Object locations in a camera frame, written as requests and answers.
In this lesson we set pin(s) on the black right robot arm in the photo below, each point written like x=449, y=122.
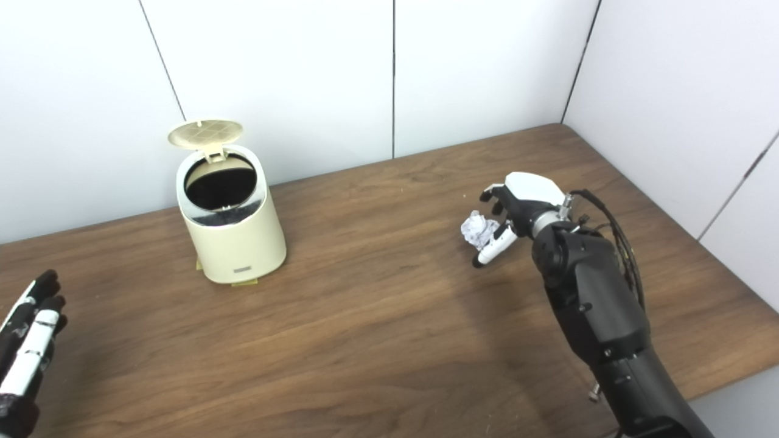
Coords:
x=602, y=316

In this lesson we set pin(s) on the round cream bin lid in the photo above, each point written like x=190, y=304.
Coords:
x=206, y=132

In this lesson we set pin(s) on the white paper ball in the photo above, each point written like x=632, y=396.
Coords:
x=479, y=230

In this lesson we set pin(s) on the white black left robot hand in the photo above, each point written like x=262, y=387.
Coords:
x=27, y=347

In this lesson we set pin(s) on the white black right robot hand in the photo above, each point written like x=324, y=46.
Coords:
x=526, y=194

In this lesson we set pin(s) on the cream-colored bin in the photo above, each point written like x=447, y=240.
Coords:
x=237, y=243

